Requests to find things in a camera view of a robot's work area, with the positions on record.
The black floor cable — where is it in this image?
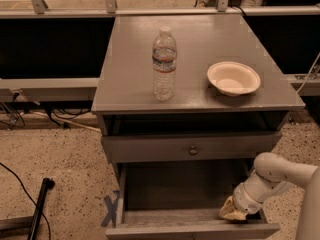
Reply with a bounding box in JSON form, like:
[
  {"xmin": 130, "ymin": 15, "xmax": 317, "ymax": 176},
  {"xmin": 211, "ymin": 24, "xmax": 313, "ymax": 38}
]
[{"xmin": 0, "ymin": 162, "xmax": 52, "ymax": 240}]

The grey drawer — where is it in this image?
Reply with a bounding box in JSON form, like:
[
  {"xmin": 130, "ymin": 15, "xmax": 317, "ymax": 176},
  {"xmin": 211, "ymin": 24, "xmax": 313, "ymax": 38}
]
[
  {"xmin": 101, "ymin": 113, "xmax": 281, "ymax": 163},
  {"xmin": 106, "ymin": 159, "xmax": 279, "ymax": 240}
]

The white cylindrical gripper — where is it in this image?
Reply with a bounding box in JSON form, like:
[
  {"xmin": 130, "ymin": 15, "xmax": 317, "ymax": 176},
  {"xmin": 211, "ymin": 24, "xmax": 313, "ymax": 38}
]
[{"xmin": 219, "ymin": 177, "xmax": 264, "ymax": 221}]

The white cable at right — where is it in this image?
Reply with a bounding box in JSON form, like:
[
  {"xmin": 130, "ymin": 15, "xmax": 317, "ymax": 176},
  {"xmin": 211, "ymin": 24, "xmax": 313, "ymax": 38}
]
[{"xmin": 294, "ymin": 52, "xmax": 320, "ymax": 95}]

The grey top drawer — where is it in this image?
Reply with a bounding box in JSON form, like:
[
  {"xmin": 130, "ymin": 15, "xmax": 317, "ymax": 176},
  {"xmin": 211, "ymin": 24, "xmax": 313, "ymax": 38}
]
[{"xmin": 101, "ymin": 113, "xmax": 281, "ymax": 163}]

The black metal stand leg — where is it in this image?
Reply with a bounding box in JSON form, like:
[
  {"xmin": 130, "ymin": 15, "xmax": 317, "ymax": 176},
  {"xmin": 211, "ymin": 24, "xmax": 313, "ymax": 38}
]
[{"xmin": 0, "ymin": 178, "xmax": 55, "ymax": 240}]

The clear plastic water bottle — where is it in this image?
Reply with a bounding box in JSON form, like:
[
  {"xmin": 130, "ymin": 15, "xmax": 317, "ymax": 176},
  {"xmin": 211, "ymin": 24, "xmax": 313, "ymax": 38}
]
[{"xmin": 152, "ymin": 26, "xmax": 177, "ymax": 101}]

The grey wooden drawer cabinet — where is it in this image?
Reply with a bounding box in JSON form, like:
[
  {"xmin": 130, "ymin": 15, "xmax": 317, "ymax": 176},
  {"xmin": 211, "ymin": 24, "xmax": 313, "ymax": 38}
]
[{"xmin": 92, "ymin": 15, "xmax": 304, "ymax": 164}]

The white paper bowl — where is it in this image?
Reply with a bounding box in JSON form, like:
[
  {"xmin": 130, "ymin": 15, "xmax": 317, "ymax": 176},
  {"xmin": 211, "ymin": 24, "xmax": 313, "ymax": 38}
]
[{"xmin": 207, "ymin": 61, "xmax": 261, "ymax": 97}]

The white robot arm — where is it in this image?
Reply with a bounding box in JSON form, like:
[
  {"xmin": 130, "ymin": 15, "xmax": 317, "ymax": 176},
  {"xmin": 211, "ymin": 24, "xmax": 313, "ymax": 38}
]
[{"xmin": 219, "ymin": 152, "xmax": 320, "ymax": 240}]

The grey metal railing frame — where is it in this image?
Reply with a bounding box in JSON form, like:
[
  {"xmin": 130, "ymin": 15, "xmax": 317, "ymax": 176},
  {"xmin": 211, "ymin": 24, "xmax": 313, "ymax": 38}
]
[{"xmin": 1, "ymin": 0, "xmax": 319, "ymax": 103}]

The blue tape cross mark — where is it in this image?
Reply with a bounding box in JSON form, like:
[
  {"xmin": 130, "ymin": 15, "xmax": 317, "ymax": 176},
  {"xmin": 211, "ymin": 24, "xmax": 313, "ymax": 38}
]
[{"xmin": 101, "ymin": 190, "xmax": 120, "ymax": 227}]

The black cable bundle at left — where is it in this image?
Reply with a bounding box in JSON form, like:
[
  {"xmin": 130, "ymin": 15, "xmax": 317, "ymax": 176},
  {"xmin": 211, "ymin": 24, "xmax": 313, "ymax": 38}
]
[{"xmin": 0, "ymin": 92, "xmax": 93, "ymax": 130}]

